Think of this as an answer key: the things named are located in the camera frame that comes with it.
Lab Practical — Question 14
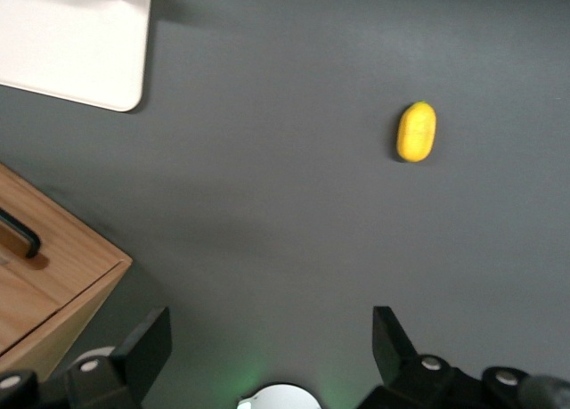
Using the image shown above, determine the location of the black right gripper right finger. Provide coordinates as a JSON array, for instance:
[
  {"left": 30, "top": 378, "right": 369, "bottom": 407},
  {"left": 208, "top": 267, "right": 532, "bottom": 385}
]
[{"left": 355, "top": 305, "right": 487, "bottom": 409}]

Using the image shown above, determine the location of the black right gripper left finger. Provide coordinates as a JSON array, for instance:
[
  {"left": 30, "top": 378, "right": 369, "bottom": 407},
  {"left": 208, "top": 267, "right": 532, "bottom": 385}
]
[{"left": 64, "top": 306, "right": 174, "bottom": 409}]

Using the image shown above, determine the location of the cream plastic tray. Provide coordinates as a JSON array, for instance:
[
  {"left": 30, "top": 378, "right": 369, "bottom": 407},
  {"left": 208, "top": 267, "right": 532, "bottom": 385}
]
[{"left": 0, "top": 0, "right": 153, "bottom": 113}]

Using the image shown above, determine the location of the wooden drawer cabinet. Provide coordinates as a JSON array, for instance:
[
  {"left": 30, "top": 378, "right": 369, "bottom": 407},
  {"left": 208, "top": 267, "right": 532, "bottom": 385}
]
[{"left": 0, "top": 162, "right": 134, "bottom": 380}]

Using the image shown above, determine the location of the yellow toy lemon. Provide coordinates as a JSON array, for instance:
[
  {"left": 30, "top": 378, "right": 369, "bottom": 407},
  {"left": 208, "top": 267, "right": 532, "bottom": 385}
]
[{"left": 395, "top": 100, "right": 438, "bottom": 164}]

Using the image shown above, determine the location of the black lower drawer handle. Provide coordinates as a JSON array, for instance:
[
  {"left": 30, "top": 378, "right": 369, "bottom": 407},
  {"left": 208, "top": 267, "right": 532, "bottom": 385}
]
[{"left": 0, "top": 207, "right": 43, "bottom": 260}]

